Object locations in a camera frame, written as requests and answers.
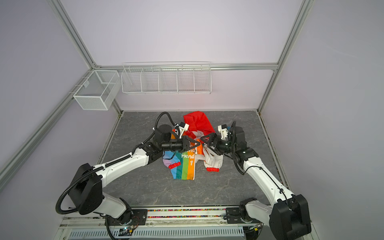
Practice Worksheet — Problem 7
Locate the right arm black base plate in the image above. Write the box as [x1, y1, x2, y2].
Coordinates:
[223, 207, 261, 224]

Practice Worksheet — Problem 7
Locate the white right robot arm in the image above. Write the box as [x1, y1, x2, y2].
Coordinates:
[201, 125, 312, 240]

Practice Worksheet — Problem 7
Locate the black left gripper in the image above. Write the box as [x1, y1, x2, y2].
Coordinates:
[162, 135, 200, 153]

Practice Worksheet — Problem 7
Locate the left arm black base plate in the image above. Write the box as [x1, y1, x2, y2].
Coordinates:
[107, 209, 148, 227]

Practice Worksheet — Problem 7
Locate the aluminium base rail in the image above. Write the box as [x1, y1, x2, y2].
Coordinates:
[53, 205, 319, 240]

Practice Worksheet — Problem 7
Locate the white vented cable duct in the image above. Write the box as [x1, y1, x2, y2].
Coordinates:
[67, 227, 245, 240]

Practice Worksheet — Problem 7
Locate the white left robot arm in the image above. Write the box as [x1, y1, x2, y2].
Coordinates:
[55, 125, 201, 225]

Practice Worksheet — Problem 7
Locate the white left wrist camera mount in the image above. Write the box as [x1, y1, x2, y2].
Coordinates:
[175, 122, 189, 139]

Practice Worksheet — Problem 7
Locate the white mesh box basket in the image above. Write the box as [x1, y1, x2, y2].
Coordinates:
[74, 70, 122, 111]

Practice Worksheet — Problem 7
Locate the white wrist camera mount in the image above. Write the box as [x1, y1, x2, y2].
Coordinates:
[175, 122, 189, 139]
[218, 124, 229, 140]

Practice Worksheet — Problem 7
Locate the white wire shelf basket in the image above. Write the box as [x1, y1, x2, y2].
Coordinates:
[121, 62, 212, 94]

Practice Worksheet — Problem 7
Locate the colourful rainbow kids jacket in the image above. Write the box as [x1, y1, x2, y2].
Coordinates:
[163, 111, 224, 180]

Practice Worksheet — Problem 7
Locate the black left arm corrugated cable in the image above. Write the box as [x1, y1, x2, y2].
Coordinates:
[153, 111, 176, 130]

